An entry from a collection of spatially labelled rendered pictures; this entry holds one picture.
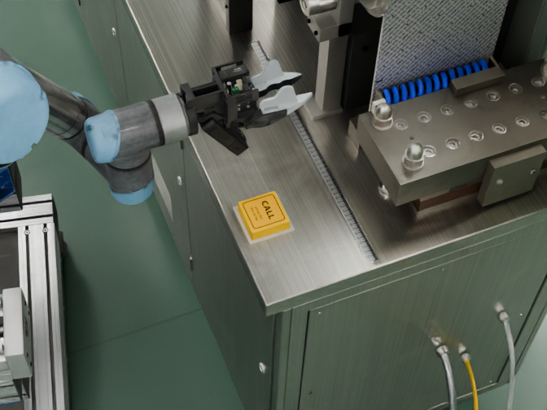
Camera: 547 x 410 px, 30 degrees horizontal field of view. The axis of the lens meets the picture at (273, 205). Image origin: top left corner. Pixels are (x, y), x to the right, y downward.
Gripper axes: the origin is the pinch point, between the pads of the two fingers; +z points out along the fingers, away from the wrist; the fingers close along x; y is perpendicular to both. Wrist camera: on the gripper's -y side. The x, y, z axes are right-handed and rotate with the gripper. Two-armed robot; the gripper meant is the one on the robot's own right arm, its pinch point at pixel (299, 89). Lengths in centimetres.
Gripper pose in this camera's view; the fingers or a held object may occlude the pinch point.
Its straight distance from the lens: 168.8
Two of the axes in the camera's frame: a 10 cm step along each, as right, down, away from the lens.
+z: 9.3, -3.0, 2.4
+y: 0.2, -5.8, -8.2
